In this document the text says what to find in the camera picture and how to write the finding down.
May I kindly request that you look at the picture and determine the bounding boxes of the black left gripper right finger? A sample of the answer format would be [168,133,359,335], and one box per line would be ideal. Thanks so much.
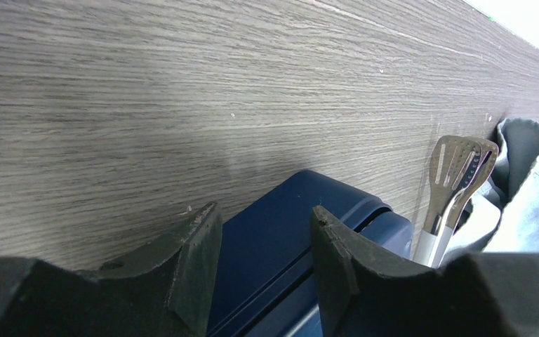
[310,206,539,336]

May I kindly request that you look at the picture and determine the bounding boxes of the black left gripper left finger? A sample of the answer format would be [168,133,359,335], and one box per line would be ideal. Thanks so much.
[0,202,222,336]

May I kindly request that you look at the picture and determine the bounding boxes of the blue tin lid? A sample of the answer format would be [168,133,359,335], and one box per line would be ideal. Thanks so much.
[206,170,391,336]

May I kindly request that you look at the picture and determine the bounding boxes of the metal tongs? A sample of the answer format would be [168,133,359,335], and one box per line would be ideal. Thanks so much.
[413,135,499,267]

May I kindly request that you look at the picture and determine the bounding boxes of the blue chocolate tin box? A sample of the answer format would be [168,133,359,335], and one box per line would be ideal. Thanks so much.
[243,211,413,336]

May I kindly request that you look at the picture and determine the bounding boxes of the light blue denim cloth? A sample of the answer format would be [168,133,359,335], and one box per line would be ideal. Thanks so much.
[442,118,539,263]

